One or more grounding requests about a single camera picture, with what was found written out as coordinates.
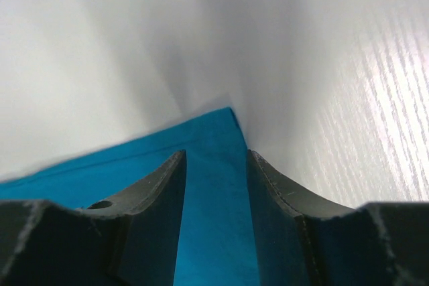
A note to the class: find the bright blue t-shirt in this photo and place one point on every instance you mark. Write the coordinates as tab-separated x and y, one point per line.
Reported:
216	245

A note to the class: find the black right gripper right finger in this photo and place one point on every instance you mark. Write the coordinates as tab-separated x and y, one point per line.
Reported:
302	238

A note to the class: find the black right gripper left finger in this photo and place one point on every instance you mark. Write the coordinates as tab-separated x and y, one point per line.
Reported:
129	238

